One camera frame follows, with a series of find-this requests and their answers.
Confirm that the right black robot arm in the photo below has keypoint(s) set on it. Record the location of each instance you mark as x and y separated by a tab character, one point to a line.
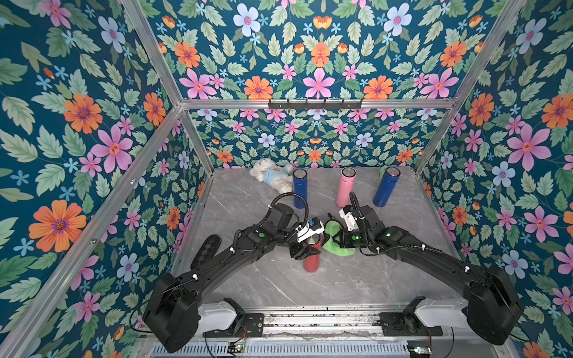
494	307

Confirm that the black wall hook rail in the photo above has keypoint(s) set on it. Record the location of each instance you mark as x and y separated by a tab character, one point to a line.
320	104

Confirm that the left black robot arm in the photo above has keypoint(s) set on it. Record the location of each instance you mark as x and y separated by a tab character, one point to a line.
172	313

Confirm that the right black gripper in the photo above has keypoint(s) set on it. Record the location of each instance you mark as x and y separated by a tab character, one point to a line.
345	239

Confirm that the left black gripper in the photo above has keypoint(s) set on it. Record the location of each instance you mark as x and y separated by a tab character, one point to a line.
298	253

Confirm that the blue thermos right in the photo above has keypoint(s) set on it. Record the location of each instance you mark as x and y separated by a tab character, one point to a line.
386	186

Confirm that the green microfiber cloth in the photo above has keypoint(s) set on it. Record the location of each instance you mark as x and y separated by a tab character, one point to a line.
334	231

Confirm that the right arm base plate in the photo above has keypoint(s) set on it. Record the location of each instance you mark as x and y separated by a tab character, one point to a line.
400	325

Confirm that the white teddy bear plush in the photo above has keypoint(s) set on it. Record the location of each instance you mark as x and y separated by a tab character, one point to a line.
277	177

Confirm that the dark blue thermos left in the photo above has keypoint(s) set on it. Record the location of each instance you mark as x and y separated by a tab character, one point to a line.
299	180

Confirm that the pink thermos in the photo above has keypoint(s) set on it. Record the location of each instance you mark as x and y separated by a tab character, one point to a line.
346	185

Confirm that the red thermos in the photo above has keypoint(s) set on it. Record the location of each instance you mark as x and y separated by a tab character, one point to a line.
311	263

